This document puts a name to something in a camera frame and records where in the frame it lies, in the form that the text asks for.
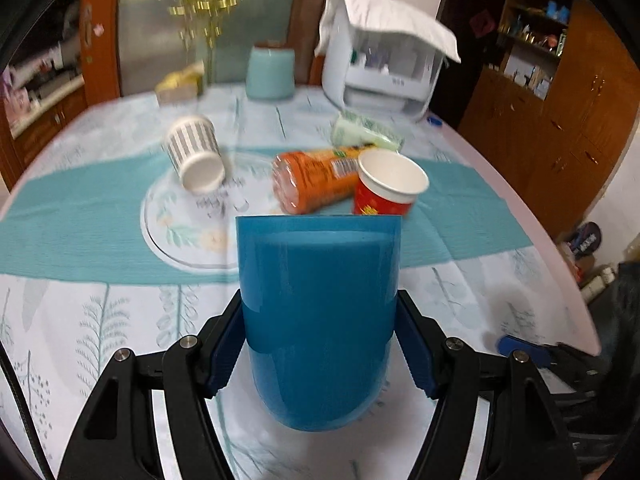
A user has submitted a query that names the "yellow tissue box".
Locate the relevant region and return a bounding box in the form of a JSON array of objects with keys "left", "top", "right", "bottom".
[{"left": 154, "top": 62, "right": 205, "bottom": 106}]

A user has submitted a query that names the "wooden kitchen counter cabinet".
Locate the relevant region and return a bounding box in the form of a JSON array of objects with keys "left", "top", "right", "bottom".
[{"left": 0, "top": 74, "right": 89, "bottom": 191}]

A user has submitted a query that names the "light blue canister brown lid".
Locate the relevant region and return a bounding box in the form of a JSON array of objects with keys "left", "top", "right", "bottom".
[{"left": 245, "top": 41, "right": 295, "bottom": 101}]

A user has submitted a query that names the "round white placemat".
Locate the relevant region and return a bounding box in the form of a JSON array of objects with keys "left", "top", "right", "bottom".
[{"left": 140, "top": 151, "right": 281, "bottom": 276}]

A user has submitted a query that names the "wooden shelf cabinet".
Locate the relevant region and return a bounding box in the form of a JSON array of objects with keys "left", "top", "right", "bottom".
[{"left": 459, "top": 0, "right": 639, "bottom": 237}]

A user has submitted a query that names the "grey checked paper cup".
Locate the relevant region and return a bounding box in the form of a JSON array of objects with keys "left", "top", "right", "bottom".
[{"left": 162, "top": 115, "right": 226, "bottom": 195}]

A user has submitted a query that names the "red white paper cup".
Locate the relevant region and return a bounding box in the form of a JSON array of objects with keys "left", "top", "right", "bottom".
[{"left": 354, "top": 148, "right": 430, "bottom": 217}]

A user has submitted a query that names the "white cloth on appliance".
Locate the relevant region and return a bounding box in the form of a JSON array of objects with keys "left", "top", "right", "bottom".
[{"left": 314, "top": 0, "right": 461, "bottom": 63}]

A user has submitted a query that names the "frosted glass door gold ornament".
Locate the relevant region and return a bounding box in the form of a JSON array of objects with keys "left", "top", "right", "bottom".
[{"left": 117, "top": 0, "right": 293, "bottom": 96}]

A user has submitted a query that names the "white countertop appliance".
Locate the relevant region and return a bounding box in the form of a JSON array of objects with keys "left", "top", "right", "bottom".
[{"left": 322, "top": 6, "right": 445, "bottom": 119}]

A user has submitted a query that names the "blue bottle cap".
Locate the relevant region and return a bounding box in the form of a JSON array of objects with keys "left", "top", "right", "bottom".
[{"left": 427, "top": 116, "right": 442, "bottom": 127}]

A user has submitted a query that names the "blue plastic cup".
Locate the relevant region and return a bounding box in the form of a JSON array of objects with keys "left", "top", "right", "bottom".
[{"left": 236, "top": 216, "right": 401, "bottom": 431}]

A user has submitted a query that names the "tree print tablecloth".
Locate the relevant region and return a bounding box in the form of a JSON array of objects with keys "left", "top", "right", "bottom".
[{"left": 1, "top": 86, "right": 600, "bottom": 468}]

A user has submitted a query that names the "orange plastic bottle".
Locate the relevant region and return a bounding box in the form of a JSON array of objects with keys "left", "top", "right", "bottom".
[{"left": 272, "top": 144, "right": 374, "bottom": 214}]

